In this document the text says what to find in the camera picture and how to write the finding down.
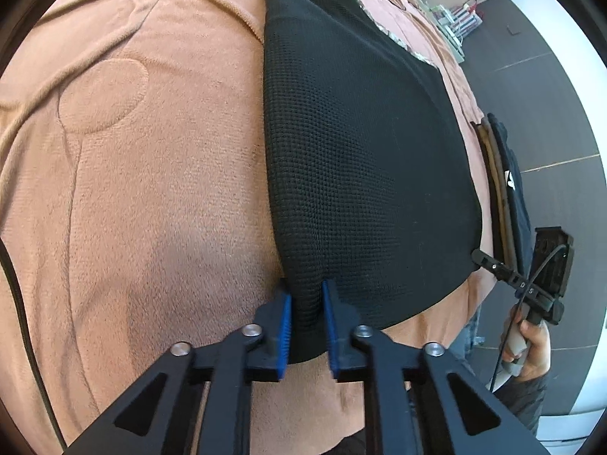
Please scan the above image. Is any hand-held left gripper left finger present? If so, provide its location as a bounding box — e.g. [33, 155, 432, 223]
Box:
[66, 279, 294, 455]

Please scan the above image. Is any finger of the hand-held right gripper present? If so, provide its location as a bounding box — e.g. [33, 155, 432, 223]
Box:
[472, 248, 525, 291]

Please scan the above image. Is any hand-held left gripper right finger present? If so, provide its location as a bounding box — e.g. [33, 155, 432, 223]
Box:
[321, 279, 544, 455]

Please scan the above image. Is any black knit garment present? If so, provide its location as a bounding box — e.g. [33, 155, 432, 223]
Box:
[263, 0, 484, 363]

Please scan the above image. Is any person's right forearm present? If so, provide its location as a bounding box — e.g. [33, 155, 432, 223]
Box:
[495, 373, 548, 439]

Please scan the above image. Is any stack of folded clothes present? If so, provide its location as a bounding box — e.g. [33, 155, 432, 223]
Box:
[484, 112, 533, 278]

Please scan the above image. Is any person's right hand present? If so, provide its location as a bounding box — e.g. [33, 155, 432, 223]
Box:
[502, 304, 552, 383]

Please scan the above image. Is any person's jeans leg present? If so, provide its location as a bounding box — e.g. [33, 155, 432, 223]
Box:
[448, 310, 487, 358]

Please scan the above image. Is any white furniture base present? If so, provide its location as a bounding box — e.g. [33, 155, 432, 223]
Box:
[541, 386, 607, 442]

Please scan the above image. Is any orange blanket with floral trim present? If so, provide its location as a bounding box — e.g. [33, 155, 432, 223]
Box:
[0, 0, 498, 455]

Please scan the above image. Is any striped bag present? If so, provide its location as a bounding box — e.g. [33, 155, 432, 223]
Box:
[446, 1, 485, 35]

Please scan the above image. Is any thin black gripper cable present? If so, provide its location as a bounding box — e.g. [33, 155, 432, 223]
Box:
[491, 245, 569, 392]

